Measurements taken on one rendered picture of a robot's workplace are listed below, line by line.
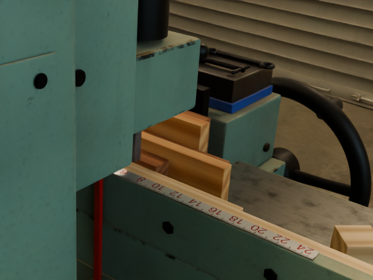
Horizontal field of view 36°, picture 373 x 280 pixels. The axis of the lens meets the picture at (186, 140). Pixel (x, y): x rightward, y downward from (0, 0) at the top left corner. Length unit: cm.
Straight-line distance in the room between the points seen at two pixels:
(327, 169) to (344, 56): 110
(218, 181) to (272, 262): 13
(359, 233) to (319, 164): 233
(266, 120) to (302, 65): 317
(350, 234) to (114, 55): 26
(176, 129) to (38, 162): 32
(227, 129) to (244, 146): 6
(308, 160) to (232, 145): 221
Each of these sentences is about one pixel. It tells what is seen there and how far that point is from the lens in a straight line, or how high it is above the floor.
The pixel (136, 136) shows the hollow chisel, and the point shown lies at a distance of 55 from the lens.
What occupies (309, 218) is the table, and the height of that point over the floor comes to 90.
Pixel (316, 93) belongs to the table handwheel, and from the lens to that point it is 82.
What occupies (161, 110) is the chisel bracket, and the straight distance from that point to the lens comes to 52.
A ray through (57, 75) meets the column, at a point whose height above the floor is 111.
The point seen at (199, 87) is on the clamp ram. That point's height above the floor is 100.
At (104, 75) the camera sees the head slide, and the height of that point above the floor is 108.
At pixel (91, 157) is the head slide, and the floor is 102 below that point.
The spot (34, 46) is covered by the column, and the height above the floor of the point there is 112.
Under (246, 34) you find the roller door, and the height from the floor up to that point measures 26.
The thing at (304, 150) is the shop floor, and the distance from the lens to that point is 298.
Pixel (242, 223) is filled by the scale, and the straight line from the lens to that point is 47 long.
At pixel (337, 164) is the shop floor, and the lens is 290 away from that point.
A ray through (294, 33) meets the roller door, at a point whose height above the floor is 34.
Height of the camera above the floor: 120
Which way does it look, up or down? 24 degrees down
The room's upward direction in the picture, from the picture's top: 5 degrees clockwise
